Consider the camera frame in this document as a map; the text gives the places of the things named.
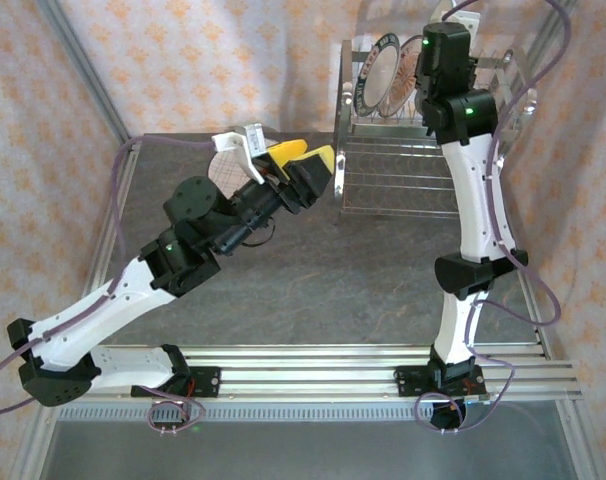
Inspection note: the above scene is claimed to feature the large grid line plate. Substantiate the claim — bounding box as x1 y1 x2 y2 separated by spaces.
206 144 269 201

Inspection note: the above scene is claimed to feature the thin black left gripper cable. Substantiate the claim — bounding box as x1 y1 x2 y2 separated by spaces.
242 219 278 248

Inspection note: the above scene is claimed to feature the orange sunburst plate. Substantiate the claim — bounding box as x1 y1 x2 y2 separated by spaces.
382 35 427 119

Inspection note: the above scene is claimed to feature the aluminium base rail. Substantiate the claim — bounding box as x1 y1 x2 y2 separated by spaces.
35 342 584 404

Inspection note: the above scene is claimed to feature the green rimmed white plate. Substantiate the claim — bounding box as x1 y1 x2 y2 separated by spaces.
352 32 400 117

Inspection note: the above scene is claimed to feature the aluminium table side rail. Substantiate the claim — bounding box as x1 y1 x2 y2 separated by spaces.
502 227 554 361
77 137 143 306

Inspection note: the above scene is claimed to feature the steel wire dish rack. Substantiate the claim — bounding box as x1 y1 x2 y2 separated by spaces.
332 34 540 226

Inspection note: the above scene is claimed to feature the aluminium frame post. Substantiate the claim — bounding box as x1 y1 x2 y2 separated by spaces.
36 0 134 149
525 0 580 69

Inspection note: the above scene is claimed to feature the purple cable loop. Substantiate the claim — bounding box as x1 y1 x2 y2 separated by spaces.
146 384 208 436
414 391 492 434

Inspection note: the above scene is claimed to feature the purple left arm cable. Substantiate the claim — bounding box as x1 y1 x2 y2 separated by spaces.
0 137 219 419

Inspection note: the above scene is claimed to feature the grey slotted cable duct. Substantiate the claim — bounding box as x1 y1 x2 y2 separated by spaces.
57 403 434 424

